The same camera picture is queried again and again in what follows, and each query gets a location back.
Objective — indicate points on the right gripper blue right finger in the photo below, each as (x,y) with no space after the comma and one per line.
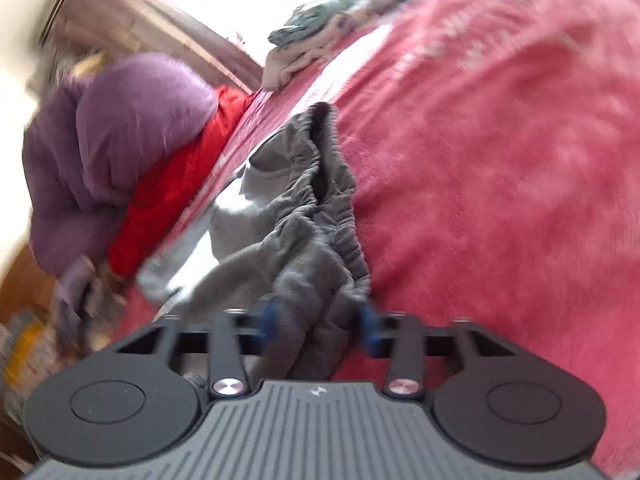
(399,339)

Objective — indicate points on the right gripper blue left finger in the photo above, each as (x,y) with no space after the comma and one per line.
(233,335)

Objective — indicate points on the wooden bed headboard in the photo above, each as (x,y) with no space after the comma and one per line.
(26,288)

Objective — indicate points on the brown patterned curtain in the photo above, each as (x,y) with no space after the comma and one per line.
(122,27)

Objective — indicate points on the purple quilt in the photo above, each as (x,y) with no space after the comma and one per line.
(93,139)

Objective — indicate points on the pink floral fleece blanket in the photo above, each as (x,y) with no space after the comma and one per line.
(495,145)

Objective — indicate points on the teal folded garment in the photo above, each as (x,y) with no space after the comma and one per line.
(306,20)

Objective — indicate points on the grey fleece pants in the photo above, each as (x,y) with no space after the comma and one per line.
(282,229)

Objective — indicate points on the light pink folded garment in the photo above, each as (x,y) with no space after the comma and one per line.
(282,63)

